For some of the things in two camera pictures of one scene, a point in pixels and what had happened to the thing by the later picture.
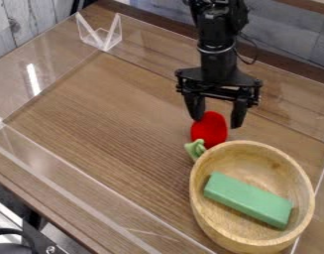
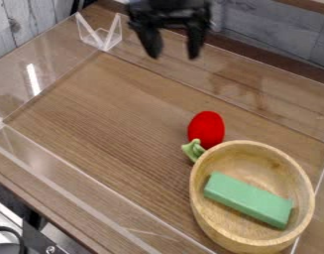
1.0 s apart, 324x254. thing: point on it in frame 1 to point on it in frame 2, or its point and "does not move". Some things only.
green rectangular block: [258, 202] does not move
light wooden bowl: [267, 169] does not move
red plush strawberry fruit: [209, 133] does not move
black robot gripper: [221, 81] to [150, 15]
